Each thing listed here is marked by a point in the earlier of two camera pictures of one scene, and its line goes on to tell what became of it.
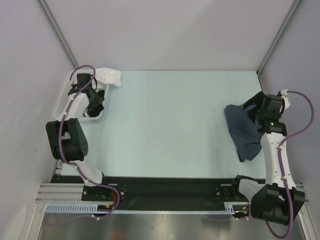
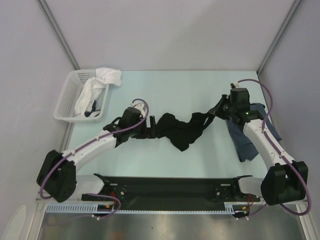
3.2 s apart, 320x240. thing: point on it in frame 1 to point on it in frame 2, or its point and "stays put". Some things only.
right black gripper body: x=256 y=112 to x=225 y=109
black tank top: x=95 y=100 to x=181 y=134
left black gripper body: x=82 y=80 to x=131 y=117
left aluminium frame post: x=58 y=33 stays put
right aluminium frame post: x=292 y=9 stays put
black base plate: x=150 y=193 stays put
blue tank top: x=246 y=138 stays put
